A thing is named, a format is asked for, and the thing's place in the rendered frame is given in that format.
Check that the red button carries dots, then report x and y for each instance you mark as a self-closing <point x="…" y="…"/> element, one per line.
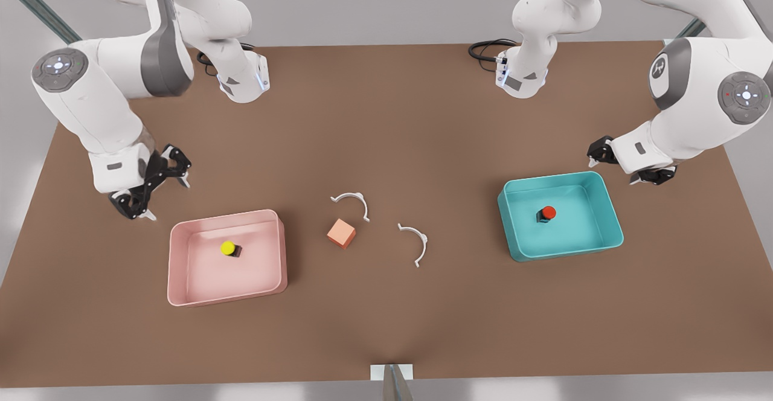
<point x="548" y="212"/>

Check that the blue storage box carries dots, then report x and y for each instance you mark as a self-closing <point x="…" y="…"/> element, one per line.
<point x="567" y="238"/>

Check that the silver frame post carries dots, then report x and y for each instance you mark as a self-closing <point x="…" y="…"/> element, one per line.
<point x="718" y="2"/>
<point x="36" y="5"/>
<point x="394" y="383"/>

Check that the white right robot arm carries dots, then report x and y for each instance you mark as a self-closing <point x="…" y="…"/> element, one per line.
<point x="90" y="105"/>

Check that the yellow button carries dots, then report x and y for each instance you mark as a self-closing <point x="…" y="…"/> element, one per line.
<point x="227" y="247"/>

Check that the white curved clip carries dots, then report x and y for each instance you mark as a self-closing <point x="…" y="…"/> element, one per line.
<point x="363" y="199"/>
<point x="424" y="243"/>

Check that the orange cube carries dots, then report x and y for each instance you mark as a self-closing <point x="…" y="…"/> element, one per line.
<point x="341" y="232"/>

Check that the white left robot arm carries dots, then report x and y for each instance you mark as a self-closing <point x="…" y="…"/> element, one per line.
<point x="694" y="111"/>

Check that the pink storage box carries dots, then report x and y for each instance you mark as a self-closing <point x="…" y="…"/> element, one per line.
<point x="232" y="277"/>

